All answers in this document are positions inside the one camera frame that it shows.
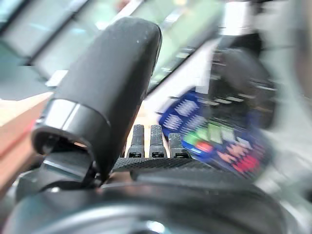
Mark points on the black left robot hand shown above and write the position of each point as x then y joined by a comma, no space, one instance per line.
107,97

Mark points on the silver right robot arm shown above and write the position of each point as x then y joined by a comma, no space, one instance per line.
287,61

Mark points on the blue printed snack packet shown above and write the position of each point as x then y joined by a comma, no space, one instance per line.
219,136

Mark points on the wooden table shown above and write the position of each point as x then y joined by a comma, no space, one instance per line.
17,129

